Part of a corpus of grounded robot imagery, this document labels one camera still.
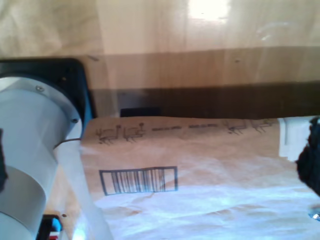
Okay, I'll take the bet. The brown paper mailer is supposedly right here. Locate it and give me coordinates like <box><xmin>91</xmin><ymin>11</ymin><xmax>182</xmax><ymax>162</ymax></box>
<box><xmin>79</xmin><ymin>115</ymin><xmax>320</xmax><ymax>240</ymax></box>

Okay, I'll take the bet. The pale grey cable hose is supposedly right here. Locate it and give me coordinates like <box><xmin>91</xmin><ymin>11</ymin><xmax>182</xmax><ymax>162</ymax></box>
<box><xmin>53</xmin><ymin>138</ymin><xmax>107</xmax><ymax>240</ymax></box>

